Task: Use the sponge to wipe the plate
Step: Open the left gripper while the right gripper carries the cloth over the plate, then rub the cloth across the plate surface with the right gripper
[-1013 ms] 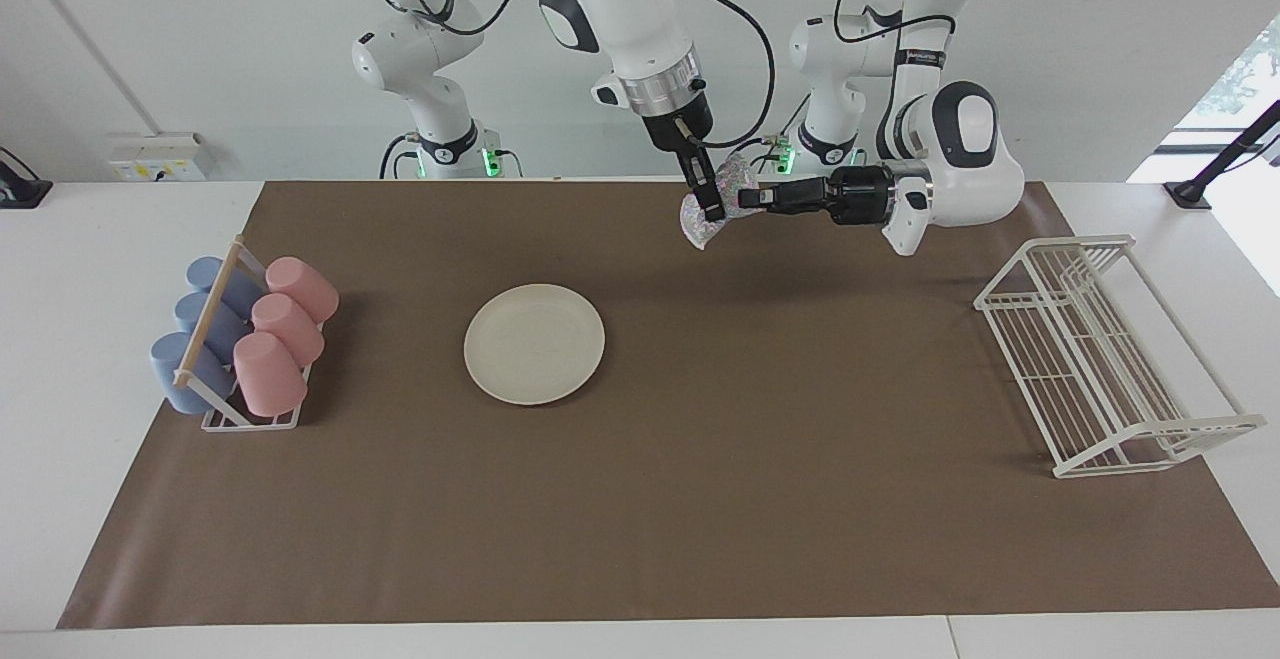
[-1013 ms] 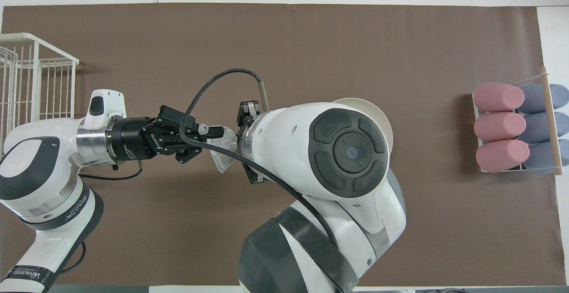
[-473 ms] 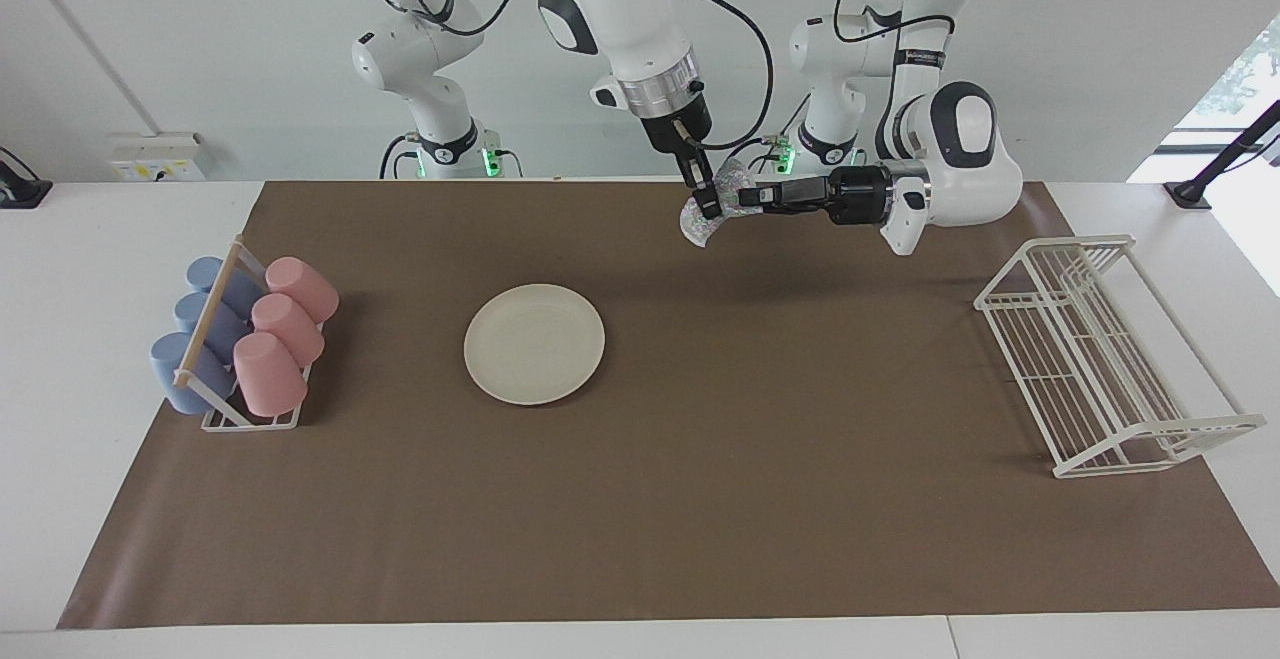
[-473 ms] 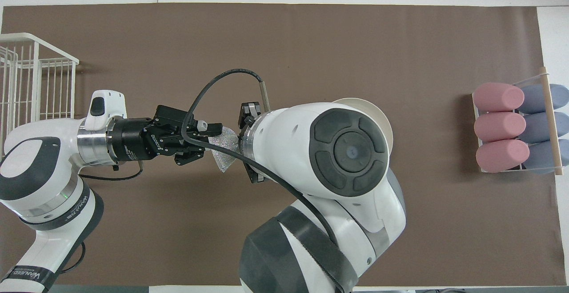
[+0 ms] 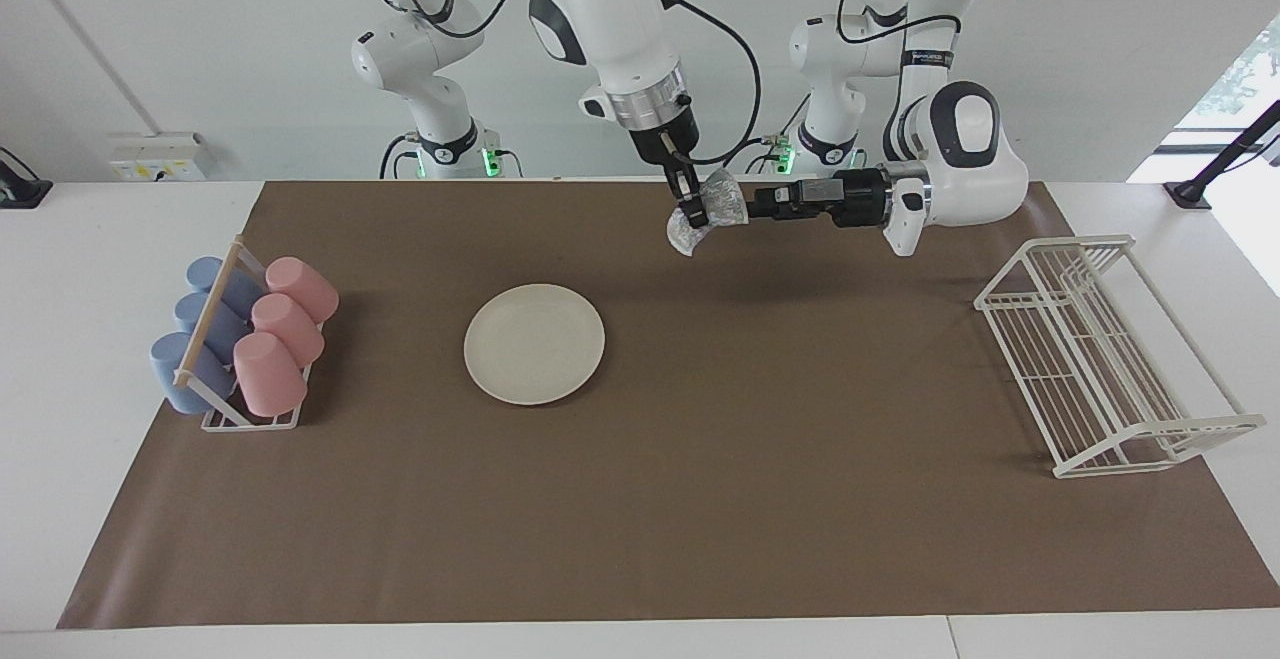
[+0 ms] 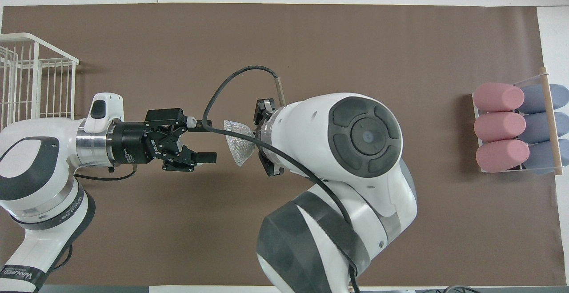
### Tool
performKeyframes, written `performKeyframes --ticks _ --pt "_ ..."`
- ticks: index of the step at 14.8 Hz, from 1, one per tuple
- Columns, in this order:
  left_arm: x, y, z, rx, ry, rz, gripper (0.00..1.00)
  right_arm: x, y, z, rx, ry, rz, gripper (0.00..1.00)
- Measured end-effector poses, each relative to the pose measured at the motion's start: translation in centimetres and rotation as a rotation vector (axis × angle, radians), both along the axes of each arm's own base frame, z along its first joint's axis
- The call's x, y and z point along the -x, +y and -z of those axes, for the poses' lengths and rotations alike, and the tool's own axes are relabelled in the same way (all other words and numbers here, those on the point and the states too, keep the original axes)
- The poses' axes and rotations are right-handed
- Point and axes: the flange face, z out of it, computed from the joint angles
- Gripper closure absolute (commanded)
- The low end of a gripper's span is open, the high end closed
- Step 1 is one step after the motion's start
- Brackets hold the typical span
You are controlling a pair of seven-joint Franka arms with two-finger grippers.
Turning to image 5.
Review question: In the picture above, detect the white wire dish rack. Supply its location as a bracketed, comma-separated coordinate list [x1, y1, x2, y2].
[974, 233, 1267, 480]

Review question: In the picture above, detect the silver mesh sponge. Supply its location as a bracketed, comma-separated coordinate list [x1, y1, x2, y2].
[667, 167, 751, 258]

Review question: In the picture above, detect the white wall power outlet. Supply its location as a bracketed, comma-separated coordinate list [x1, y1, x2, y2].
[108, 132, 209, 183]

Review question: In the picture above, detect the wire cup rack wooden bar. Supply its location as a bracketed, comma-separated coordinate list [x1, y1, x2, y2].
[172, 235, 326, 432]

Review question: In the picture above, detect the black arm base cable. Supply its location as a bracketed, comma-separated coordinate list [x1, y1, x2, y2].
[378, 132, 421, 180]
[718, 94, 803, 176]

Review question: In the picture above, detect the cream round plate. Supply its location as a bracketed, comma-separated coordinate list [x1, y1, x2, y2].
[463, 283, 607, 407]

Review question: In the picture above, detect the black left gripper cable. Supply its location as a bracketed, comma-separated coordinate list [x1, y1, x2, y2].
[836, 0, 963, 140]

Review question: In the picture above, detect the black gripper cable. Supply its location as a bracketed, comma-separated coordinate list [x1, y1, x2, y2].
[836, 0, 963, 140]
[660, 0, 763, 166]

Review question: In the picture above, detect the pink plastic cup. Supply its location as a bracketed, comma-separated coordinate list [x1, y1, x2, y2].
[251, 293, 326, 368]
[233, 331, 308, 418]
[265, 256, 340, 324]

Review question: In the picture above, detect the brown table mat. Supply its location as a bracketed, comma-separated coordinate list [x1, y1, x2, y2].
[57, 177, 1280, 630]

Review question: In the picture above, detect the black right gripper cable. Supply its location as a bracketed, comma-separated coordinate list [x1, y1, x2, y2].
[660, 0, 763, 166]

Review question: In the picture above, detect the black table clamp mount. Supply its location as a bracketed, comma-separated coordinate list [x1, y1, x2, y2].
[0, 147, 53, 210]

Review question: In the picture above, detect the blue plastic cup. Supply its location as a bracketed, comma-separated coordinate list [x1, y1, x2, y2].
[150, 331, 239, 415]
[186, 256, 266, 320]
[174, 291, 251, 365]

